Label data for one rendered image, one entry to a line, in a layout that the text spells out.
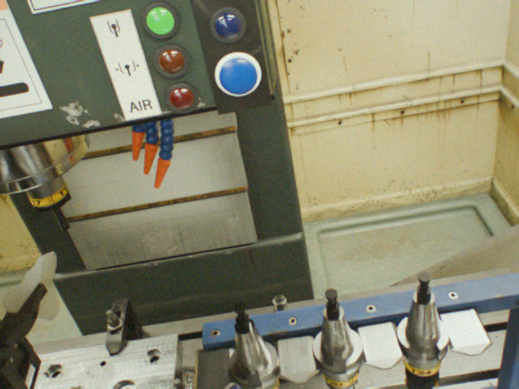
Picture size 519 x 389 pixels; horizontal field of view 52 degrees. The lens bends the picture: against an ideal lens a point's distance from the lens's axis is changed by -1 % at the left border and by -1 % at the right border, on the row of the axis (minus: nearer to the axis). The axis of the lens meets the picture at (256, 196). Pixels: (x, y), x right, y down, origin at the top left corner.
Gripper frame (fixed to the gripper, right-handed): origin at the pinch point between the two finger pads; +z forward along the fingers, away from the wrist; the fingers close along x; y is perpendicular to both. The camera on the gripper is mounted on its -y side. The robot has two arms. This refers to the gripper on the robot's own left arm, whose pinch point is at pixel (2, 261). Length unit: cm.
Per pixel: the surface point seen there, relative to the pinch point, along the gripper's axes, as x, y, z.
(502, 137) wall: 102, 64, 92
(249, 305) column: 17, 82, 58
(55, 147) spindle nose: 6.3, -6.6, 10.9
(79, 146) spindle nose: 7.8, -4.4, 13.9
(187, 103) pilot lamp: 25.1, -17.1, -4.9
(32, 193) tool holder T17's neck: -0.7, 1.0, 13.5
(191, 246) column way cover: 7, 55, 57
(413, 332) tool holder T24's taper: 44.4, 20.3, -3.3
